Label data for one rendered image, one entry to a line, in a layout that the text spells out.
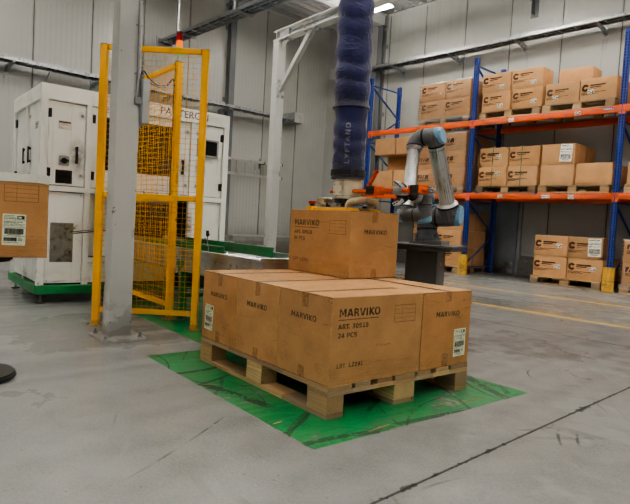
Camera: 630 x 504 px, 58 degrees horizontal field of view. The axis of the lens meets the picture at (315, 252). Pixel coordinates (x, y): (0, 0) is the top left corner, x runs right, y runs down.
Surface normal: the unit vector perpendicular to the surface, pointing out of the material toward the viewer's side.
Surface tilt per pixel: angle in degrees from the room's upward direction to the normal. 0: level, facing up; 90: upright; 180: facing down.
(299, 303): 90
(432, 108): 89
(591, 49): 90
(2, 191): 90
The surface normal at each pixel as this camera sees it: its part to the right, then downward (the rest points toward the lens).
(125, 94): 0.62, 0.07
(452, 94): -0.73, -0.03
